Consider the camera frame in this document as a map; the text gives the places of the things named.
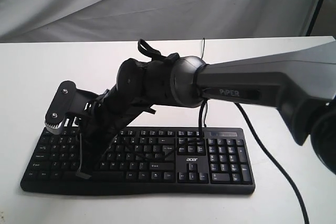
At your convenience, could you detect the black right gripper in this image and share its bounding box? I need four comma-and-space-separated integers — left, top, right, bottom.
76, 89, 156, 180

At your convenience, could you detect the black Acer keyboard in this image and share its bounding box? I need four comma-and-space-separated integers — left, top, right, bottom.
20, 126, 255, 196

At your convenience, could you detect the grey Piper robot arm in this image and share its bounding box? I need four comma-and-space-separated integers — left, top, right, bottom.
79, 39, 335, 173

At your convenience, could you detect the grey backdrop cloth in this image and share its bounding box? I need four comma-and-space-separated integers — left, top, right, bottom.
1, 0, 318, 42

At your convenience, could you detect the black keyboard cable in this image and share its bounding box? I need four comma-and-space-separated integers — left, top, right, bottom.
197, 37, 208, 127

